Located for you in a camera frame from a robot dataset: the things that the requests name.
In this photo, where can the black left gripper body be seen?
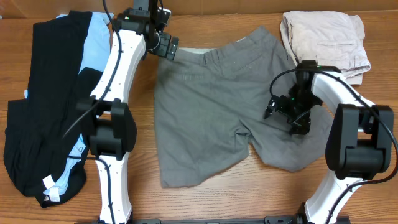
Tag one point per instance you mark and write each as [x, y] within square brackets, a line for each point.
[161, 48]

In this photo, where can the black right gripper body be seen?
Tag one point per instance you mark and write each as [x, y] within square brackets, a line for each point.
[296, 107]

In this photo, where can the grey shorts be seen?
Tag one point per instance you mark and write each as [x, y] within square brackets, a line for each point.
[209, 107]

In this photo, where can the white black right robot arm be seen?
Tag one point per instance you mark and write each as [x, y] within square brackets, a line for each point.
[359, 145]

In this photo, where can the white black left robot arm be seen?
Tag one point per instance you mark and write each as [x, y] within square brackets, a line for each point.
[107, 125]

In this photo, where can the light blue garment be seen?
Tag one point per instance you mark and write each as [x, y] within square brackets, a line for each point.
[96, 46]

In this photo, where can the folded beige shorts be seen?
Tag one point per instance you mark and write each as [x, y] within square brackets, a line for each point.
[328, 37]

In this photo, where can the black garment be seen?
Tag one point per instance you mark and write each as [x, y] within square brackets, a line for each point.
[25, 137]

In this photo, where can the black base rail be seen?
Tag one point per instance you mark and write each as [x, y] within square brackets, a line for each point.
[236, 221]

